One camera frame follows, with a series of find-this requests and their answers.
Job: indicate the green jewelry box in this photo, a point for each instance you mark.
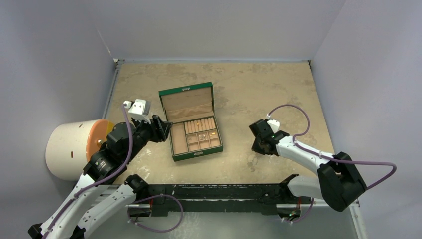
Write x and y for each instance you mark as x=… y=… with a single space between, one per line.
x=188 y=103

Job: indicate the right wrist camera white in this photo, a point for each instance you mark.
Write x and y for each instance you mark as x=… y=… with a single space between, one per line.
x=273 y=123

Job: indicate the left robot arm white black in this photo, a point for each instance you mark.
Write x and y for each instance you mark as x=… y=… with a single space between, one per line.
x=78 y=216

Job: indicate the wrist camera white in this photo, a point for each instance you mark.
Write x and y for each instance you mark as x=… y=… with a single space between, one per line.
x=139 y=109
x=273 y=123

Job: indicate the white cylinder orange yellow face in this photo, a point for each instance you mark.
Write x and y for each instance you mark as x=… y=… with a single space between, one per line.
x=71 y=145

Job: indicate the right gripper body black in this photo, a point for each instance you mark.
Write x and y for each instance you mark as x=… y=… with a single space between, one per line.
x=259 y=136

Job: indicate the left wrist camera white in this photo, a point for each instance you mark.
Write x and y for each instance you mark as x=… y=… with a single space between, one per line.
x=139 y=109

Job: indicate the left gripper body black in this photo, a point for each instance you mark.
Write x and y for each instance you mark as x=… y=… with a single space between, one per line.
x=144 y=133

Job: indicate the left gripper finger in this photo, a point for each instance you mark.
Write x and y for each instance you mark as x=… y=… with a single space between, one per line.
x=161 y=124
x=163 y=134

